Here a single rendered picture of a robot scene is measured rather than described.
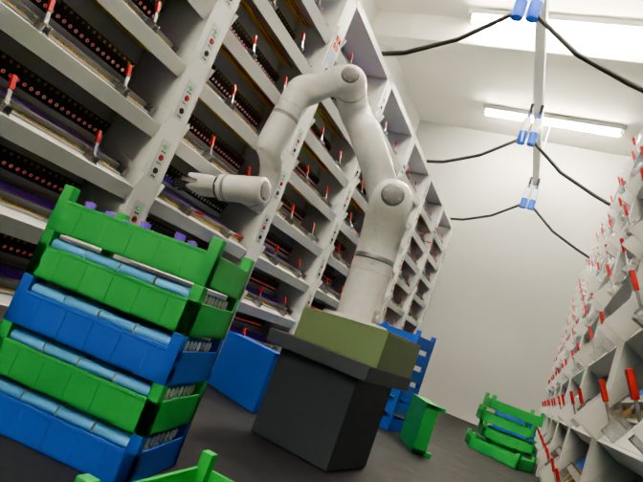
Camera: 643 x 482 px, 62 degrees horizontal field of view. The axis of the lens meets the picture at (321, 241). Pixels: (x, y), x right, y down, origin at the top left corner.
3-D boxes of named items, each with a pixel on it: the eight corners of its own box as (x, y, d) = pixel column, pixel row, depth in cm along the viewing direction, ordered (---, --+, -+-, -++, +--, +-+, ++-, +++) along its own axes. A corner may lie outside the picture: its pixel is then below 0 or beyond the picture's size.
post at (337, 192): (282, 381, 281) (393, 82, 308) (275, 381, 273) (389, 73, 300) (251, 367, 290) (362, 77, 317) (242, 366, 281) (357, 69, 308)
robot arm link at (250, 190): (239, 182, 174) (226, 169, 166) (276, 185, 169) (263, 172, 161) (232, 207, 172) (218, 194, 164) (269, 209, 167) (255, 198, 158)
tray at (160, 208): (240, 259, 218) (255, 241, 218) (144, 210, 164) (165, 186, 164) (210, 231, 227) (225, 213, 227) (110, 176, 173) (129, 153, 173)
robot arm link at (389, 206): (392, 271, 163) (414, 198, 167) (395, 260, 145) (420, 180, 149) (354, 259, 165) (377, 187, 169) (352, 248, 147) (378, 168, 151)
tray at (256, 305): (291, 328, 278) (308, 308, 278) (233, 310, 223) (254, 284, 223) (265, 304, 287) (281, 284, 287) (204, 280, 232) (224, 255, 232)
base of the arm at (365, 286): (395, 337, 158) (412, 277, 161) (371, 325, 142) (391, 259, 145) (340, 319, 168) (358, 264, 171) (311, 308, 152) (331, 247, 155)
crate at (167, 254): (240, 300, 103) (255, 261, 104) (204, 287, 84) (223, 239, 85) (107, 250, 109) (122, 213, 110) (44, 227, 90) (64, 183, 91)
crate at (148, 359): (209, 381, 101) (224, 339, 102) (164, 386, 81) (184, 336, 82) (74, 324, 107) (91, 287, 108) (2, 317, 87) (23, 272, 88)
